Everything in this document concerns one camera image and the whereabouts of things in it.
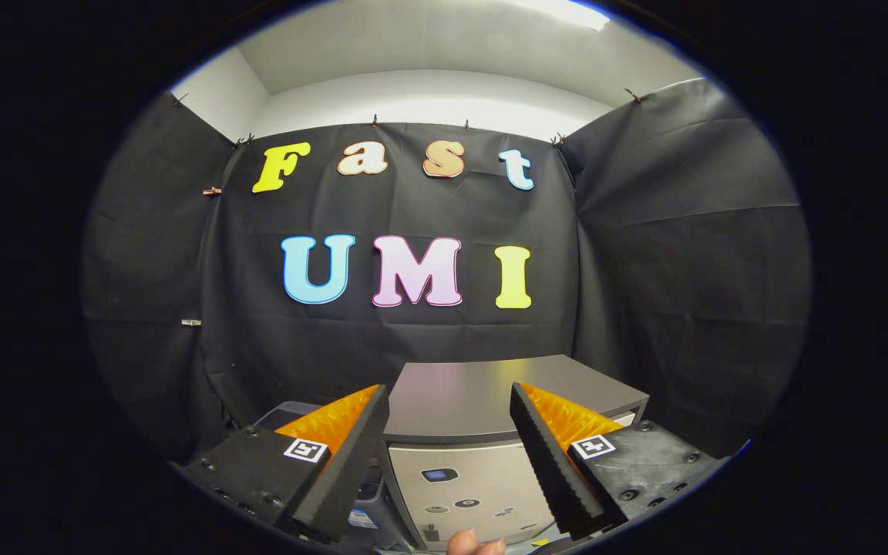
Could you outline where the dark washing machine lid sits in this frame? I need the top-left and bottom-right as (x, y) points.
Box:
(254, 399), (325, 432)

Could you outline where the black backdrop cloth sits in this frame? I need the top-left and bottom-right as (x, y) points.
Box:
(82, 77), (811, 463)

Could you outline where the grey washing machine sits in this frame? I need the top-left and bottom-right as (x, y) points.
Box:
(344, 459), (414, 552)

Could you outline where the grey cabinet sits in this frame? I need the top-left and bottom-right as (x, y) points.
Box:
(382, 355), (651, 552)

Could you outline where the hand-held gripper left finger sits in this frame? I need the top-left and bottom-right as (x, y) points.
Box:
(174, 384), (391, 545)

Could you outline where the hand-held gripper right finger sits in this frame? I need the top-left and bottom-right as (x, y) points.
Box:
(510, 382), (726, 540)

